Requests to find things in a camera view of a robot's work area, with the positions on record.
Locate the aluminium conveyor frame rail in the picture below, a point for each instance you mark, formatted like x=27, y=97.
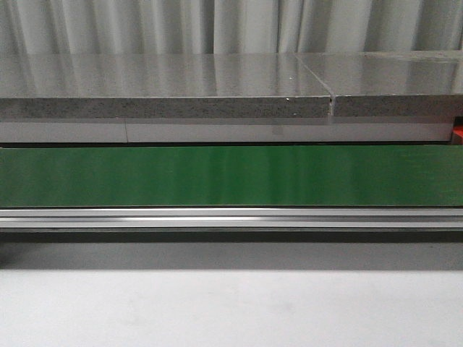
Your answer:
x=234, y=217

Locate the white cabinet front panel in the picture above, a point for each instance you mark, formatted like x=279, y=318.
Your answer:
x=328, y=129

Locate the grey speckled countertop slab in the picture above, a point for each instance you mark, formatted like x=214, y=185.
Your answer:
x=391, y=84
x=159, y=86

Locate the grey speckled right countertop slab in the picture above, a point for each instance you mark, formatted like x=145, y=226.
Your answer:
x=391, y=84

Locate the red plastic tray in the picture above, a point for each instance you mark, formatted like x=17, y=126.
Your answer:
x=457, y=135

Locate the green conveyor belt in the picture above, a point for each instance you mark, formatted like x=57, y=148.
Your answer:
x=294, y=175

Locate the grey pleated curtain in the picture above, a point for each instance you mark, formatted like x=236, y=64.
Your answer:
x=229, y=26

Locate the grey speckled left countertop slab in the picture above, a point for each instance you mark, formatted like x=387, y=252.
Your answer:
x=159, y=86

